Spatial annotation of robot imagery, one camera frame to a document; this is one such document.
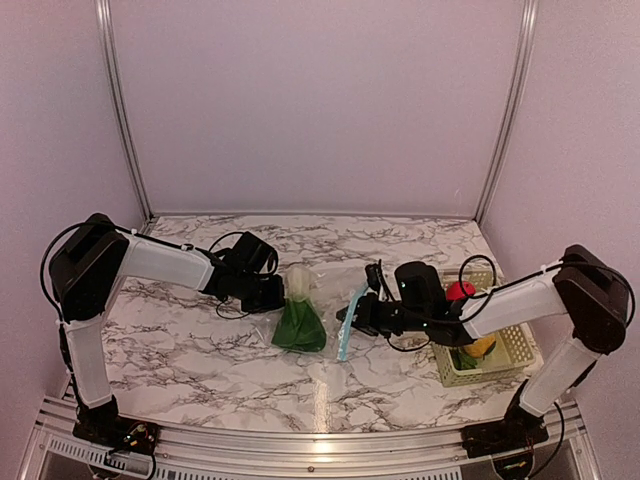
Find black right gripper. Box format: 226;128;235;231
336;291;430;337

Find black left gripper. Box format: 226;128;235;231
235;270;287;314

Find clear zip top bag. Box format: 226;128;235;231
254;264;366;362

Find fake bok choy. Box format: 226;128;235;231
450;349;483;371
271;264;327;353

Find red fake apple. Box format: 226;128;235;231
445;281;476;301

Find yellow fake fruit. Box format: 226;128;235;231
463;334;497;358

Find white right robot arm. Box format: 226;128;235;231
336;244;637;448

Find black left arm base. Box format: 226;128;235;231
73;396;159;455

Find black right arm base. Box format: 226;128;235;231
461;382;549;458

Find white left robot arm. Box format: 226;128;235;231
48;213;285;445

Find pale green plastic basket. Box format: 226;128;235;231
432;269;537;389

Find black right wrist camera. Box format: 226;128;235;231
365;263;383;294

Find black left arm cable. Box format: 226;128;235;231
39;222;281;321

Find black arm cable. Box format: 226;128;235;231
374;253;630;354
39;222;281;321

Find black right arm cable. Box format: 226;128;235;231
374;253;630;354

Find front aluminium table rail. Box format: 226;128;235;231
19;404;601;480

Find left aluminium frame post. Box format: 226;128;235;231
95;0;154;222

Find aluminium frame post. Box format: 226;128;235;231
474;0;539;226
95;0;154;222

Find right aluminium frame post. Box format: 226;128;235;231
474;0;539;226

